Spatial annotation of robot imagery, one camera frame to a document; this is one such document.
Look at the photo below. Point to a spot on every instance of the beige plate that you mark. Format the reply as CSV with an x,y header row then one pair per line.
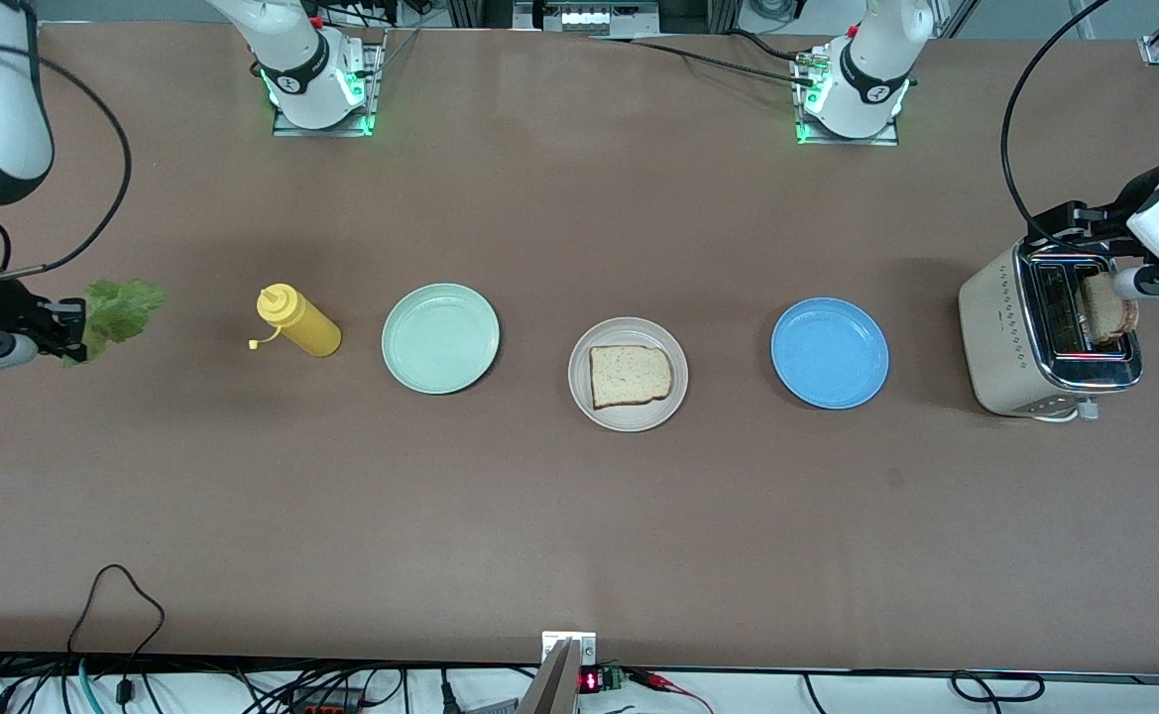
x,y
629,421

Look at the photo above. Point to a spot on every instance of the grey power unit with lights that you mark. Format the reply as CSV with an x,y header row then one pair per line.
x,y
584,18

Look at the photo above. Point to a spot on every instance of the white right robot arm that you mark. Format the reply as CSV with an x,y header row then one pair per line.
x,y
4,109

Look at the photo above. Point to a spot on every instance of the yellow mustard squeeze bottle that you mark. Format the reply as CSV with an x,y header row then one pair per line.
x,y
306,327

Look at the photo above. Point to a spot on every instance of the red digit display module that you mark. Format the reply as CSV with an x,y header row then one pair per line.
x,y
591,682

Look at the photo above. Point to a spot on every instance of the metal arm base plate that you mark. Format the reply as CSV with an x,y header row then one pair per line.
x,y
377,84
842,141

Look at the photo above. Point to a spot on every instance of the bread slice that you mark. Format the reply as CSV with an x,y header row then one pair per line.
x,y
1100,319
629,377

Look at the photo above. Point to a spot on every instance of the beige and chrome toaster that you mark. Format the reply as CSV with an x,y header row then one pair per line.
x,y
995,337

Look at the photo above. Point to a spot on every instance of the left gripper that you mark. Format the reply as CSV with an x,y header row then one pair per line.
x,y
1110,214

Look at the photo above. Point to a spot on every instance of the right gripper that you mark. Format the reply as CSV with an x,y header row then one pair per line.
x,y
2,308

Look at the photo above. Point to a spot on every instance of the blue plate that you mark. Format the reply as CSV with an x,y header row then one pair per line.
x,y
830,353

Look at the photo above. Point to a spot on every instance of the pale green plate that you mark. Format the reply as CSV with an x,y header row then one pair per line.
x,y
440,338

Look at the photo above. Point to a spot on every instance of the green lettuce leaf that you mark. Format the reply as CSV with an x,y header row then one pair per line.
x,y
123,307

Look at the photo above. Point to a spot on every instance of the grey metal bar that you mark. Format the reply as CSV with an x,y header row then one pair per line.
x,y
554,689

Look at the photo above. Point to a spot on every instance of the small metal mounting bracket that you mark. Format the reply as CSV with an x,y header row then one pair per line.
x,y
587,650

